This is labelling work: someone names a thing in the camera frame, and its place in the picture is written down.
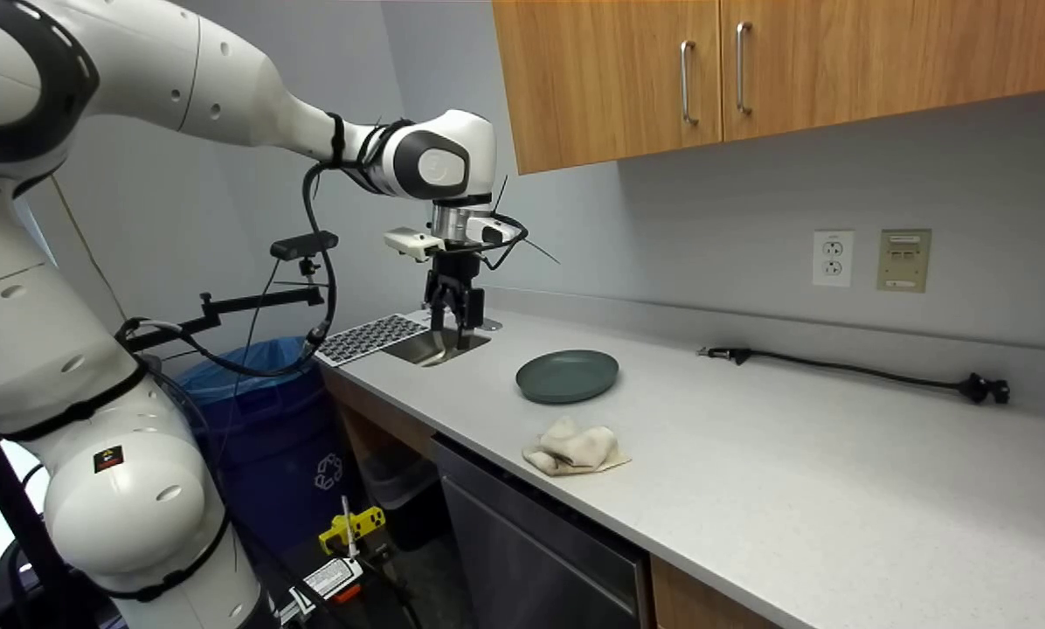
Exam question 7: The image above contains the black cable on counter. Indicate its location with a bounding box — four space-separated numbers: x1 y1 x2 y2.
697 344 1014 408

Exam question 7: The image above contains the white stained cloth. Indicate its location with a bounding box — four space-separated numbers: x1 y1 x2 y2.
521 418 629 478

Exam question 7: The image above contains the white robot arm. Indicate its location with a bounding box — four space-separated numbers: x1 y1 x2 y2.
0 0 494 629

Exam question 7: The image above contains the beige wall switch plate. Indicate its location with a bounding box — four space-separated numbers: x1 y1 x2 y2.
878 228 930 294

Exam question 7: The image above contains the silver cabinet handle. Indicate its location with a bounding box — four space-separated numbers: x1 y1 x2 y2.
732 21 751 115
676 39 697 127

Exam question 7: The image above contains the blue recycling bin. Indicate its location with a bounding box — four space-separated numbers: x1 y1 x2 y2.
178 334 362 556

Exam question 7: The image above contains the black camera on mount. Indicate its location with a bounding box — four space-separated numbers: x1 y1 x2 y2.
270 230 340 261

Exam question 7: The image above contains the dark green plate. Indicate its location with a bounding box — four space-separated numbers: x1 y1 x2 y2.
514 351 618 407

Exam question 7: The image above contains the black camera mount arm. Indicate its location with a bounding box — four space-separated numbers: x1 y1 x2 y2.
114 284 322 351

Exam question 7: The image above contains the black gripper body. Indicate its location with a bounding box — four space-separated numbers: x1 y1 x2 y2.
426 253 477 311

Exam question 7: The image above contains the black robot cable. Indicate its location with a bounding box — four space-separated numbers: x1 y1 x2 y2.
114 110 418 380

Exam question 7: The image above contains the stainless steel sink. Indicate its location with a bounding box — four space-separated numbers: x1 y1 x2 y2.
389 329 484 367

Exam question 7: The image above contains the wooden cabinet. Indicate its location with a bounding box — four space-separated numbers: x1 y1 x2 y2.
494 0 1045 170
650 558 774 629

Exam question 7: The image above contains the wooden lower cabinet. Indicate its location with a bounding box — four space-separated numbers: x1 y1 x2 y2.
650 558 774 629

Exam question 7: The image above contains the yellow clamp tool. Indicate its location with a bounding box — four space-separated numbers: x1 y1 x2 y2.
318 505 389 556

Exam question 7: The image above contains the wooden upper cabinet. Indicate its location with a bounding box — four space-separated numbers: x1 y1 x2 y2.
494 0 1045 170

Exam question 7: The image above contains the white wall outlet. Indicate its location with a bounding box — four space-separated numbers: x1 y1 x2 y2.
809 230 857 288

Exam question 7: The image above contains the right silver cabinet handle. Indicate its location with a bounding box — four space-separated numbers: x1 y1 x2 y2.
732 21 751 115

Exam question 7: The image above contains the left silver cabinet handle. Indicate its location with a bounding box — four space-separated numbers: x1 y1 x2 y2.
676 39 697 127

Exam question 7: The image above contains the stainless dishwasher front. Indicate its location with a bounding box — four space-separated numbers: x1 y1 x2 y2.
434 438 650 629

